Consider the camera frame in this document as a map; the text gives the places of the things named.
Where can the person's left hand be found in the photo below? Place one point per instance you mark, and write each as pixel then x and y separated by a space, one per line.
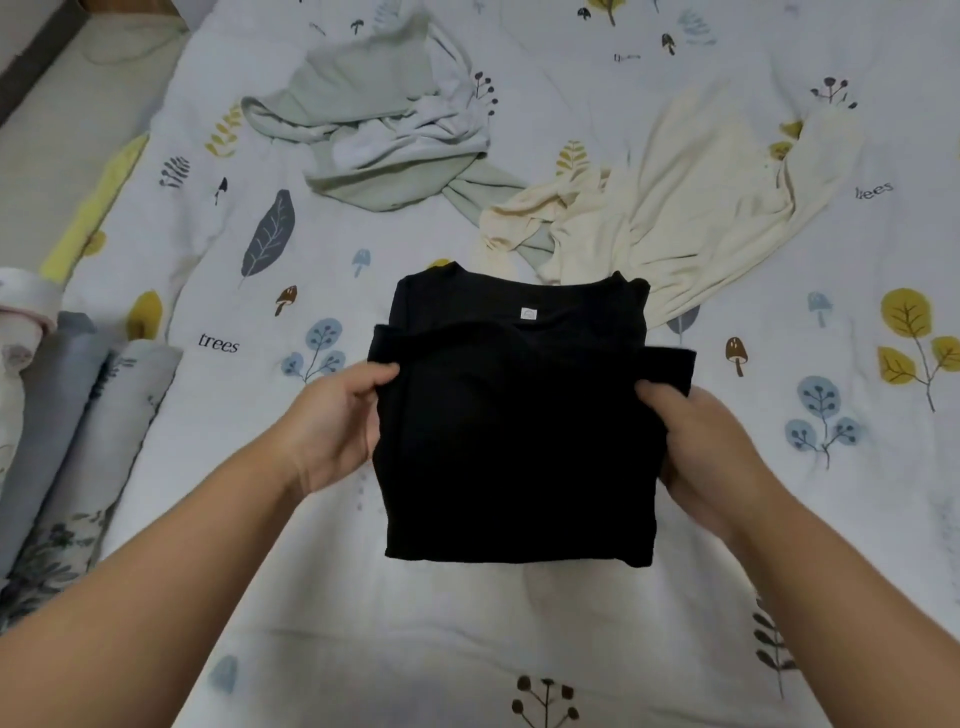
pixel 330 428

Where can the person's right hand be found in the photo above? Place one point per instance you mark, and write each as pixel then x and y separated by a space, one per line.
pixel 713 458

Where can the black garment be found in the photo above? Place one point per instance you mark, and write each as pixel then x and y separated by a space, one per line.
pixel 510 435

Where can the bed with leaf print bedding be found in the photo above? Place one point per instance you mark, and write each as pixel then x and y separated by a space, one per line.
pixel 840 600

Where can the cream long-sleeve top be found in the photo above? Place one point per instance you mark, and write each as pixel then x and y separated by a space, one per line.
pixel 690 195

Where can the light blue denim jeans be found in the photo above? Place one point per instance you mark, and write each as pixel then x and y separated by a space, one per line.
pixel 45 405

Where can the sage green zip jacket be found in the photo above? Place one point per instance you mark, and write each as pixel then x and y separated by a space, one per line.
pixel 375 83

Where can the person's left forearm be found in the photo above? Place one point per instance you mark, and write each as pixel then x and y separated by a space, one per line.
pixel 143 608

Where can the person's right forearm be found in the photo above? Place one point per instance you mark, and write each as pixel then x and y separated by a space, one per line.
pixel 855 623

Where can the white wardrobe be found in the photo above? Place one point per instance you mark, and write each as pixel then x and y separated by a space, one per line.
pixel 18 30

